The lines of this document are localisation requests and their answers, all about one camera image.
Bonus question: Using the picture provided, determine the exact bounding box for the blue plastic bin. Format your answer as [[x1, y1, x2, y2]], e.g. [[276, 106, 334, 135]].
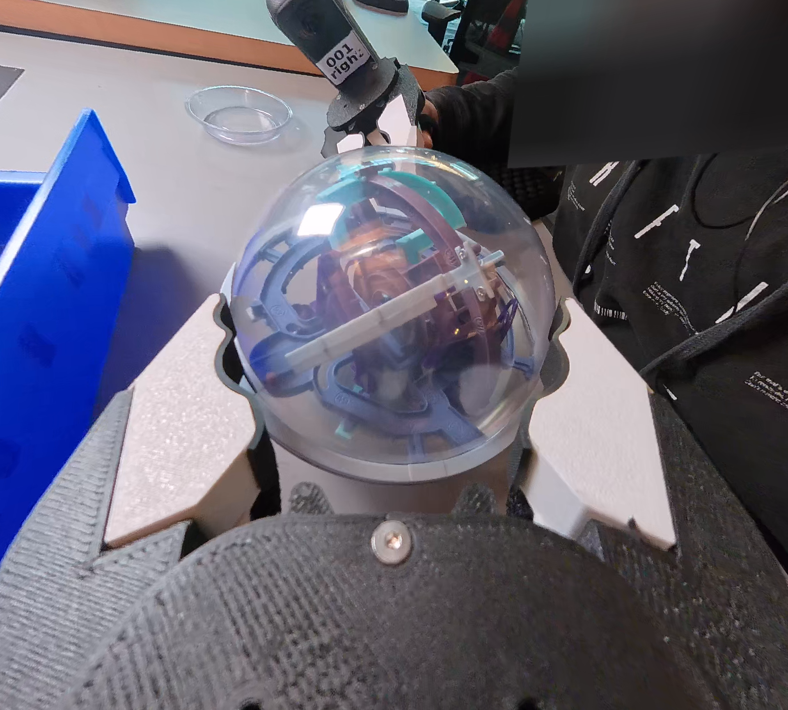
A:
[[0, 110, 136, 557]]

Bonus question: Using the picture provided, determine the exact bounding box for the person's right forearm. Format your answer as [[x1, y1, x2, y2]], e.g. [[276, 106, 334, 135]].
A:
[[419, 68, 536, 175]]

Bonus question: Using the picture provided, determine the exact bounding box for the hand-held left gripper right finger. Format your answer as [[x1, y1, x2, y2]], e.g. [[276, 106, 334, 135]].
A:
[[515, 295, 679, 552]]

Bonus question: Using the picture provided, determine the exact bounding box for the clear plastic maze ball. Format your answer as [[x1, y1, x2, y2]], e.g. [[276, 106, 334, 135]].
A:
[[228, 144, 557, 495]]

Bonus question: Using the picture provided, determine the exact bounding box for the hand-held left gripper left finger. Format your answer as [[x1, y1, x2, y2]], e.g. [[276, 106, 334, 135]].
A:
[[105, 295, 280, 548]]

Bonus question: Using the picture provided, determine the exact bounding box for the clear plastic dish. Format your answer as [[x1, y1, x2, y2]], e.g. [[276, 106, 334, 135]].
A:
[[186, 85, 294, 146]]

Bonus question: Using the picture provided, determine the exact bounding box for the black printed hoodie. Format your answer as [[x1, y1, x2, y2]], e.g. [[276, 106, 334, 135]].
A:
[[552, 156, 788, 563]]

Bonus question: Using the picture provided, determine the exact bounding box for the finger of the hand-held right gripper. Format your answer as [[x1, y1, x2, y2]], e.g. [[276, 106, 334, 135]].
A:
[[370, 105, 419, 152]]

